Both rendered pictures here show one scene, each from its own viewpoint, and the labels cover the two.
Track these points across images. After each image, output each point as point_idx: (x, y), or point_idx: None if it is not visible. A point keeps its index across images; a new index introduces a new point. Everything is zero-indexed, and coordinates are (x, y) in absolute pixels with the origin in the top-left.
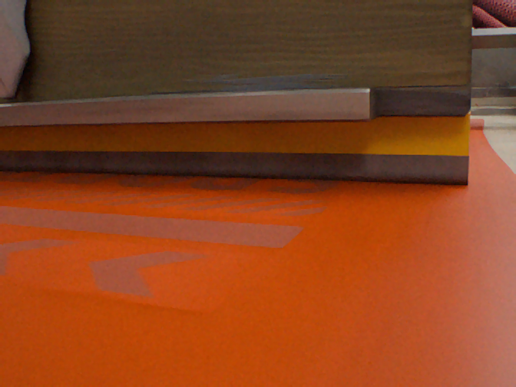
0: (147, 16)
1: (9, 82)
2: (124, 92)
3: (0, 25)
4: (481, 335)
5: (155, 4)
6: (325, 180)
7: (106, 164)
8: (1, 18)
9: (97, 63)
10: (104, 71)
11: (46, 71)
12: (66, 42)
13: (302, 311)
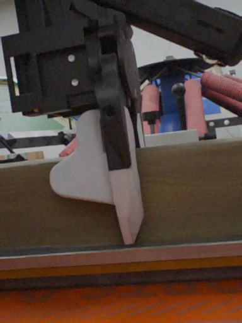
0: (227, 192)
1: (135, 234)
2: (211, 235)
3: (137, 202)
4: None
5: (232, 186)
6: None
7: (185, 276)
8: (137, 198)
9: (191, 219)
10: (196, 223)
11: (150, 224)
12: (167, 207)
13: None
